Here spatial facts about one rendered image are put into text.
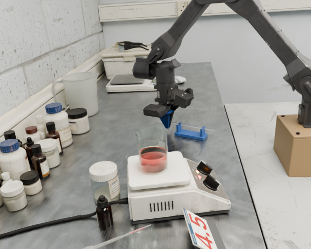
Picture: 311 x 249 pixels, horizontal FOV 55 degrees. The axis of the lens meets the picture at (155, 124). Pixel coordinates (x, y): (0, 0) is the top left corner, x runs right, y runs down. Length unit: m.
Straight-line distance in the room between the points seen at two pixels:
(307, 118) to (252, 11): 0.28
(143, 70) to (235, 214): 0.50
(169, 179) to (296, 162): 0.32
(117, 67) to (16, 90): 0.72
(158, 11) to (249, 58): 0.63
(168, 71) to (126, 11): 1.09
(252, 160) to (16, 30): 0.83
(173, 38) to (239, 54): 1.18
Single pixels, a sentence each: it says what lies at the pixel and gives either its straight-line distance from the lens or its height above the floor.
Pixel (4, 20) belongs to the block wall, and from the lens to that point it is 1.07.
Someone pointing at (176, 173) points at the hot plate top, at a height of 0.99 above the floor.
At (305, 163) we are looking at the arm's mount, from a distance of 0.77.
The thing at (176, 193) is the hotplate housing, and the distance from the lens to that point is 0.58.
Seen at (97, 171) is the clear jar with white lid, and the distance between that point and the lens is 0.65.
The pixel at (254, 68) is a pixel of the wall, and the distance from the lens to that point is 2.05.
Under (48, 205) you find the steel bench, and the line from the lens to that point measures 0.73.
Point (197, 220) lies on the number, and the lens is 0.59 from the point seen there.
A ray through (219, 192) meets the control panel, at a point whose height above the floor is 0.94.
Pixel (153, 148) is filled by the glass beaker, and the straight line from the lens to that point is 0.56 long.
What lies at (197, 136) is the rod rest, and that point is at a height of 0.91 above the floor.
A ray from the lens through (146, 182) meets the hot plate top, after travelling 0.58.
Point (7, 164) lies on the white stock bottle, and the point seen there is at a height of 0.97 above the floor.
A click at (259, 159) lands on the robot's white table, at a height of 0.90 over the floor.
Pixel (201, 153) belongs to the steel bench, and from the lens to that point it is 0.85.
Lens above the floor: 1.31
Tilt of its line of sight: 23 degrees down
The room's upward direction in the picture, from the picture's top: 4 degrees counter-clockwise
